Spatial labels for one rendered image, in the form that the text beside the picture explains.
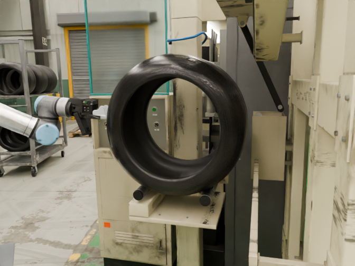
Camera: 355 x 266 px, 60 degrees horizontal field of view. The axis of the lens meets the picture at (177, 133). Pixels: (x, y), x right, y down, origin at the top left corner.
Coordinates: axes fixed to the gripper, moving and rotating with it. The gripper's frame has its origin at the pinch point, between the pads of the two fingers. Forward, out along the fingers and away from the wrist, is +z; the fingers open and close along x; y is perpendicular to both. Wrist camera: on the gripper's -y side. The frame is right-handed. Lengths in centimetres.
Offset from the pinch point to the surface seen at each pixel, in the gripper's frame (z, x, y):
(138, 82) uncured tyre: 16.7, -12.1, 17.8
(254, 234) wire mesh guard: 65, -52, -13
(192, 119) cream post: 31.6, 25.3, 0.2
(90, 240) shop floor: -60, 93, -129
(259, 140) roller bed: 65, 18, -4
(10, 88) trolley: -293, 258, -29
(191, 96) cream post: 30.2, 25.4, 11.1
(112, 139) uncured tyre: 7.1, -11.7, -6.3
